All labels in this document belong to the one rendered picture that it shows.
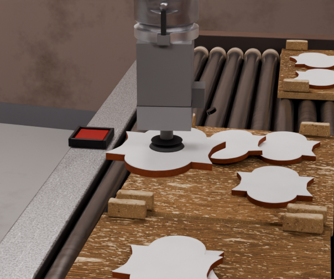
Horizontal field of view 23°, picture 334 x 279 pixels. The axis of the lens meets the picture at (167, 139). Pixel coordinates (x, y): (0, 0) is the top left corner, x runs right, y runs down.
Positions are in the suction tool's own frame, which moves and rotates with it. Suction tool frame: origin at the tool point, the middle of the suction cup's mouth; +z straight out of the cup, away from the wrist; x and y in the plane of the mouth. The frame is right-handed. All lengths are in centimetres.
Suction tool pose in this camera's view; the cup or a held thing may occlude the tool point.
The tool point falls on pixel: (166, 155)
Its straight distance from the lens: 99.0
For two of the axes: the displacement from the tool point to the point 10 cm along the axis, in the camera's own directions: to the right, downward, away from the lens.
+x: -10.0, -0.2, 0.7
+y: 0.7, -3.5, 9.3
